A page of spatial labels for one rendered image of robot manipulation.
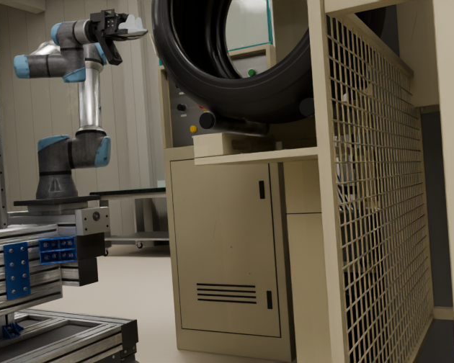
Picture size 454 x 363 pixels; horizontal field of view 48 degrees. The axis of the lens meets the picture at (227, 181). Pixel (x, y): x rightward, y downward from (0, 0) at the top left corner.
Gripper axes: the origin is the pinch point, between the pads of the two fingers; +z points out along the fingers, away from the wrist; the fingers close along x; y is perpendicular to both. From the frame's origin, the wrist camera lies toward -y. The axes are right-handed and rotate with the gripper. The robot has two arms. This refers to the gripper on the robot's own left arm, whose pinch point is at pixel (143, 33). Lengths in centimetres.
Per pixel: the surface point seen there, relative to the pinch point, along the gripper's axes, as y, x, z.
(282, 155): -34, -9, 49
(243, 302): -96, 63, 6
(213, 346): -118, 64, -8
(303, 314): -85, 28, 44
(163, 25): -1.7, -12.5, 16.2
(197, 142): -32.1, -8.5, 25.2
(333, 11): -14, -57, 76
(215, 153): -34.6, -8.6, 30.6
